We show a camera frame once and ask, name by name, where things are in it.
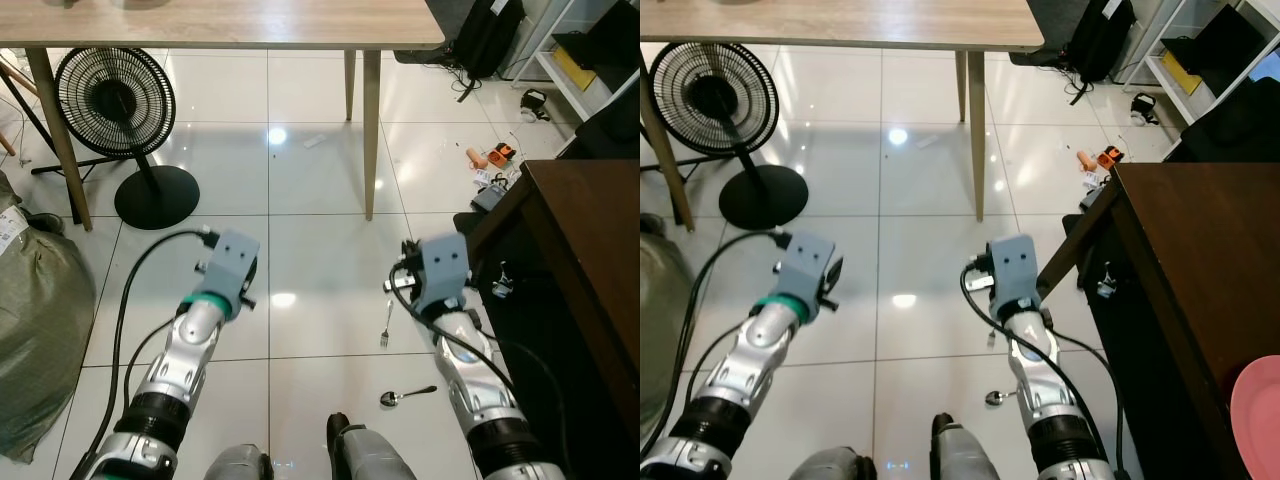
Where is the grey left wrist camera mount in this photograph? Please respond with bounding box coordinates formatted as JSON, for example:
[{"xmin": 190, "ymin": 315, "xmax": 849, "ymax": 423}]
[
  {"xmin": 195, "ymin": 230, "xmax": 261, "ymax": 319},
  {"xmin": 772, "ymin": 232, "xmax": 836, "ymax": 321}
]

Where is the yellow box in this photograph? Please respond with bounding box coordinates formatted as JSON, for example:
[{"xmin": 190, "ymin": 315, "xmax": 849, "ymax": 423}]
[
  {"xmin": 555, "ymin": 45, "xmax": 597, "ymax": 93},
  {"xmin": 1160, "ymin": 50, "xmax": 1202, "ymax": 97}
]

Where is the black floor fan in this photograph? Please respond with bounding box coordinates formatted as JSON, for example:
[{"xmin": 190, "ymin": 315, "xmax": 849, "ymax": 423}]
[
  {"xmin": 648, "ymin": 42, "xmax": 809, "ymax": 231},
  {"xmin": 30, "ymin": 45, "xmax": 201, "ymax": 231}
]

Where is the grey robot right leg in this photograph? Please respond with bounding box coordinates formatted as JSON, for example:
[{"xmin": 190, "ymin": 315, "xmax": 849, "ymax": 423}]
[
  {"xmin": 327, "ymin": 412, "xmax": 416, "ymax": 480},
  {"xmin": 930, "ymin": 412, "xmax": 1001, "ymax": 480}
]

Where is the grey robot left leg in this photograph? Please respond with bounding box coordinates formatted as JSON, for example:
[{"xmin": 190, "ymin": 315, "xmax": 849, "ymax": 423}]
[
  {"xmin": 205, "ymin": 445, "xmax": 273, "ymax": 480},
  {"xmin": 790, "ymin": 445, "xmax": 871, "ymax": 480}
]

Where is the white shelf unit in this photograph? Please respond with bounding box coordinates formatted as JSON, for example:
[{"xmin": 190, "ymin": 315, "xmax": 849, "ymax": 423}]
[
  {"xmin": 510, "ymin": 0, "xmax": 641, "ymax": 123},
  {"xmin": 1120, "ymin": 0, "xmax": 1280, "ymax": 128}
]

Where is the pink plate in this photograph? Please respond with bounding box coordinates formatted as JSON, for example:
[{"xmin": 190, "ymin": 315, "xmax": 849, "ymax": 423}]
[{"xmin": 1230, "ymin": 355, "xmax": 1280, "ymax": 480}]

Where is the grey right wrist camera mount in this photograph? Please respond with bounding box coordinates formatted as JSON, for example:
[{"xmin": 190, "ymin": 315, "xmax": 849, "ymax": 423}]
[
  {"xmin": 985, "ymin": 235, "xmax": 1041, "ymax": 319},
  {"xmin": 405, "ymin": 233, "xmax": 471, "ymax": 316}
]

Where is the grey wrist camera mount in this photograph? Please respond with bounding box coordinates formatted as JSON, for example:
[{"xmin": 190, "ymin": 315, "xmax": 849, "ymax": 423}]
[
  {"xmin": 405, "ymin": 233, "xmax": 471, "ymax": 316},
  {"xmin": 985, "ymin": 235, "xmax": 1041, "ymax": 319},
  {"xmin": 195, "ymin": 230, "xmax": 261, "ymax": 319},
  {"xmin": 772, "ymin": 232, "xmax": 836, "ymax": 321}
]

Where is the grey robot leg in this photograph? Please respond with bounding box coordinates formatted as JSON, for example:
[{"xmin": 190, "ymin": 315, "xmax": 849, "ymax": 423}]
[
  {"xmin": 327, "ymin": 412, "xmax": 416, "ymax": 480},
  {"xmin": 930, "ymin": 412, "xmax": 1001, "ymax": 480},
  {"xmin": 790, "ymin": 445, "xmax": 871, "ymax": 480},
  {"xmin": 205, "ymin": 445, "xmax": 273, "ymax": 480}
]

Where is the light wood table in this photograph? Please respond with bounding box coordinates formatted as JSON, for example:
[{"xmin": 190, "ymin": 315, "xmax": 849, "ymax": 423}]
[
  {"xmin": 0, "ymin": 0, "xmax": 446, "ymax": 233},
  {"xmin": 640, "ymin": 0, "xmax": 1046, "ymax": 233}
]

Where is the black flat case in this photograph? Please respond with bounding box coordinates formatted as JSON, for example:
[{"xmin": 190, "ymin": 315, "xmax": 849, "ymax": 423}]
[
  {"xmin": 1160, "ymin": 5, "xmax": 1271, "ymax": 97},
  {"xmin": 553, "ymin": 8, "xmax": 641, "ymax": 73}
]

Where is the dark brown wooden table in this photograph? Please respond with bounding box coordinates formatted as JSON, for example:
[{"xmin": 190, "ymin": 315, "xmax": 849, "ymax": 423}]
[
  {"xmin": 465, "ymin": 158, "xmax": 641, "ymax": 480},
  {"xmin": 1035, "ymin": 162, "xmax": 1280, "ymax": 480}
]

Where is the black backpack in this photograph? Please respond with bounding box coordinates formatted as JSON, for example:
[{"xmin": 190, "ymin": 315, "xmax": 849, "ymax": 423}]
[
  {"xmin": 450, "ymin": 0, "xmax": 526, "ymax": 103},
  {"xmin": 1065, "ymin": 0, "xmax": 1137, "ymax": 107}
]

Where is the grey-green woven sack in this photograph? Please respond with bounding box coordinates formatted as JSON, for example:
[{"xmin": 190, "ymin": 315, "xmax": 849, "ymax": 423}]
[{"xmin": 0, "ymin": 170, "xmax": 98, "ymax": 463}]

